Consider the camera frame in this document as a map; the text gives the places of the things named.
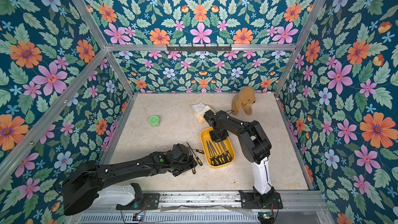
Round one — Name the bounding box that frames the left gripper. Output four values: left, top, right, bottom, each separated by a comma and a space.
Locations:
168, 155, 200, 177

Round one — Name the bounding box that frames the yellow plastic storage box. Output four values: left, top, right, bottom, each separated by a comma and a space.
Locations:
200, 128, 235, 169

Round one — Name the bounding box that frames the file tool eight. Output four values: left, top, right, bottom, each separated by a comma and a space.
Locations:
187, 143, 203, 166

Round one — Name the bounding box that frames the file tool seven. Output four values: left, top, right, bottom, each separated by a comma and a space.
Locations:
193, 149, 205, 154

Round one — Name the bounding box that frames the file tool four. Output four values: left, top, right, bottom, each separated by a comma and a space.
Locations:
212, 142, 224, 164

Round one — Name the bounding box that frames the file tool six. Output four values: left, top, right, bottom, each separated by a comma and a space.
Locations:
206, 141, 216, 167

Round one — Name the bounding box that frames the file tool one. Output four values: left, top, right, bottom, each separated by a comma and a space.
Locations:
221, 141, 232, 162

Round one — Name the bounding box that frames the file tool five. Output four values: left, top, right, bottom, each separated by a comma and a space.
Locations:
209, 142, 219, 166

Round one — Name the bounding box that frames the file tool two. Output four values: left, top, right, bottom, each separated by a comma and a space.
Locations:
219, 142, 230, 162

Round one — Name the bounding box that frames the file tool three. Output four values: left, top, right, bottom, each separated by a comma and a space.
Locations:
215, 142, 229, 164

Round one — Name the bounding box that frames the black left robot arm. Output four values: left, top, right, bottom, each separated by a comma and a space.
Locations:
62, 144, 197, 216

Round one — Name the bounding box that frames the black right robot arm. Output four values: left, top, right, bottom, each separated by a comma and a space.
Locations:
204, 110, 273, 197

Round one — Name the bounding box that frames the tissue pack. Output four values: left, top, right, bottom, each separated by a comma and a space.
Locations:
191, 103, 211, 124

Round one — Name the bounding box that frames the brown plush teddy bear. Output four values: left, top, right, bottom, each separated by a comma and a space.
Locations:
232, 87, 256, 116

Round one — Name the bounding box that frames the green round lid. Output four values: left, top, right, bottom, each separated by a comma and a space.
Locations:
148, 115, 160, 127

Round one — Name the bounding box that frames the perforated metal vent strip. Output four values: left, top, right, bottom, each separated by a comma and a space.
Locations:
79, 212, 260, 224

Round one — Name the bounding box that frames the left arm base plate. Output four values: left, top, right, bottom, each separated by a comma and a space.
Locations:
116, 193, 160, 211

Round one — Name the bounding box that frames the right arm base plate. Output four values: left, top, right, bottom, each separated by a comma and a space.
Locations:
239, 188, 284, 209

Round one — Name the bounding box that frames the black hook rail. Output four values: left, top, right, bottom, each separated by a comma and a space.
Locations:
166, 44, 232, 52

